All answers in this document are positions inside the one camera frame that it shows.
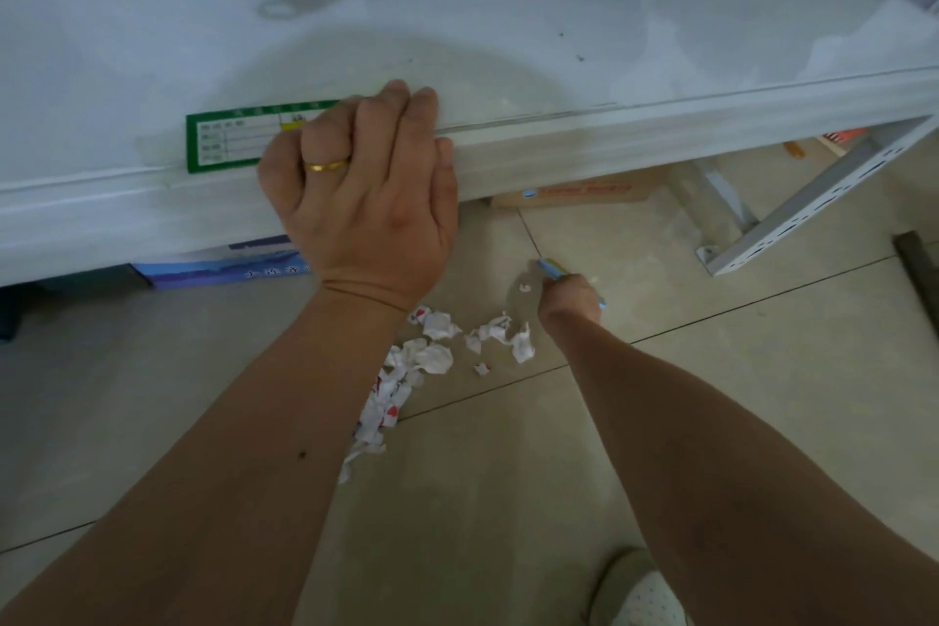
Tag person's left forearm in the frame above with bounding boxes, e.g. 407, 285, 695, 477
0, 284, 412, 626

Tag blue brush yellow bristles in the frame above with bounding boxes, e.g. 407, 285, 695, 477
535, 258, 608, 311

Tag white mesh shoe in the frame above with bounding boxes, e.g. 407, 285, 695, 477
586, 548, 694, 626

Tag person's right hand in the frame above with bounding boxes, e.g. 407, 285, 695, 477
536, 271, 606, 340

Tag person's left hand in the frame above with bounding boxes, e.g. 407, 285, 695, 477
256, 78, 460, 315

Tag white metal shelf rack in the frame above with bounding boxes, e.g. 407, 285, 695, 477
0, 0, 939, 290

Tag brown cardboard box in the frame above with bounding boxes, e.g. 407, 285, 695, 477
489, 166, 665, 210

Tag blue white cardboard box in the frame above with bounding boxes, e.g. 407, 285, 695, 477
130, 234, 315, 291

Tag pile of paper scraps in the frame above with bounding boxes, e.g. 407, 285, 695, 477
336, 280, 538, 485

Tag flat green yellow shelf label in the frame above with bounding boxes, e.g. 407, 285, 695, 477
184, 98, 346, 176

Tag person's right forearm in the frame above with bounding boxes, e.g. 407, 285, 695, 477
546, 313, 939, 626

